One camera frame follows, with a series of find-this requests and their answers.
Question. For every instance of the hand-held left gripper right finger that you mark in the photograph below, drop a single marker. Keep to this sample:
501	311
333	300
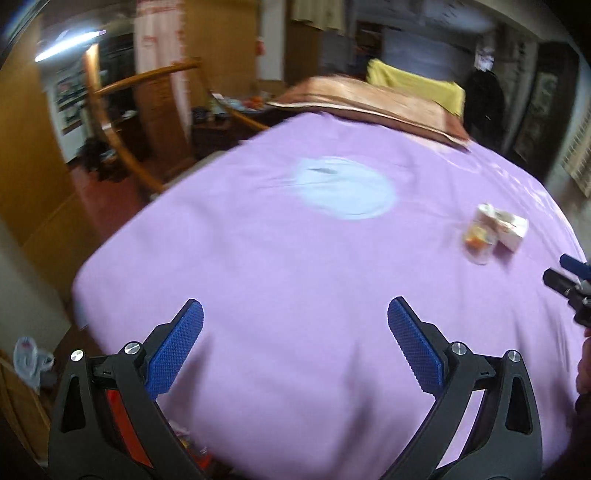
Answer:
415	355

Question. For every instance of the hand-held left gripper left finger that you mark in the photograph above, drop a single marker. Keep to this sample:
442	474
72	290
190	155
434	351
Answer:
178	350

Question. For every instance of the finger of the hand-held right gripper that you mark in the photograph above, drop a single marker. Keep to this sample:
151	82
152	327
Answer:
575	264
561	281

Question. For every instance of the small white carton box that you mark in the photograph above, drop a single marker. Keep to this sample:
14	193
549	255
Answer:
510	230

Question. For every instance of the clear plastic cup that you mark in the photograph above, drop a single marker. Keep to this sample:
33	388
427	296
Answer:
480	242

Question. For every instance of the white crumpled packet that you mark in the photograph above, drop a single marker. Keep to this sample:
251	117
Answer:
485	212

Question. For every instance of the light window grille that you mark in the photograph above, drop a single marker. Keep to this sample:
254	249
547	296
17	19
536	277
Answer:
577	152

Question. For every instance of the purple printed blanket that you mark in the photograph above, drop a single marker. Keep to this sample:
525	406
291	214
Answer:
277	254

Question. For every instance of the black hanging clothes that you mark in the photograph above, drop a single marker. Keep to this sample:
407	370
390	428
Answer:
485	101

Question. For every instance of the wooden cabinet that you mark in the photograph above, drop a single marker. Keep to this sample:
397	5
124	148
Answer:
41	184

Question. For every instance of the yellow cloth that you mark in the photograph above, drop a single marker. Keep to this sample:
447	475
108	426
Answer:
415	81

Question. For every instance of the brown beige pillow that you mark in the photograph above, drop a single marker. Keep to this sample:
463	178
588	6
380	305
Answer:
369	99

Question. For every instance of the wooden armchair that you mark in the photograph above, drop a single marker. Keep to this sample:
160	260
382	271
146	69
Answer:
138	78

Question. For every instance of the white red patterned curtain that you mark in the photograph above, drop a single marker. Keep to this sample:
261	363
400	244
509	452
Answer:
157	50

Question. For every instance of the wooden door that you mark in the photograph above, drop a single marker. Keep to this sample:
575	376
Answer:
217	41

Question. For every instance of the fluorescent tube light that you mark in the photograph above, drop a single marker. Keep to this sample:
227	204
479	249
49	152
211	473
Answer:
69	46

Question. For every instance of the beige hanging jacket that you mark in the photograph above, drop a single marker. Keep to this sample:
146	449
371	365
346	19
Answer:
318	14

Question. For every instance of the wall scroll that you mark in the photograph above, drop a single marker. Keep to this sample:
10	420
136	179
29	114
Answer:
538	110

